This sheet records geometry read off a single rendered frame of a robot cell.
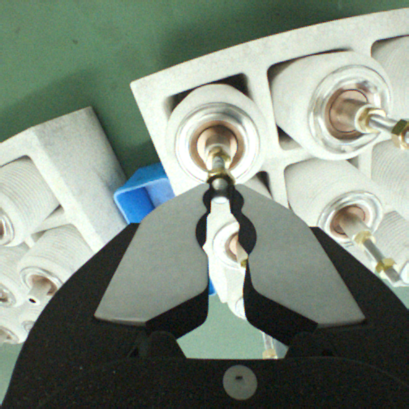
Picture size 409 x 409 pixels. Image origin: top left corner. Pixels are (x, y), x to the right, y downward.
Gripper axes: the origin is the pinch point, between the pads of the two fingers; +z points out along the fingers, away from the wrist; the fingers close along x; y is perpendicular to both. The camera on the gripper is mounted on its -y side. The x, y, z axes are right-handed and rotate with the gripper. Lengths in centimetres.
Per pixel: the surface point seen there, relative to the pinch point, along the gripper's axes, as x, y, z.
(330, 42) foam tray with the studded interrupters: 11.7, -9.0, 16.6
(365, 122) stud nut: 10.5, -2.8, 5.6
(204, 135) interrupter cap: -1.2, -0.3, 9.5
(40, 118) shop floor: -35.5, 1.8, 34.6
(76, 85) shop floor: -25.9, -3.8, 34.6
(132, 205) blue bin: -15.0, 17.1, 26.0
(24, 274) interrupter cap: -26.9, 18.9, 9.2
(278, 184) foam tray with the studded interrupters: 8.4, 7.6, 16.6
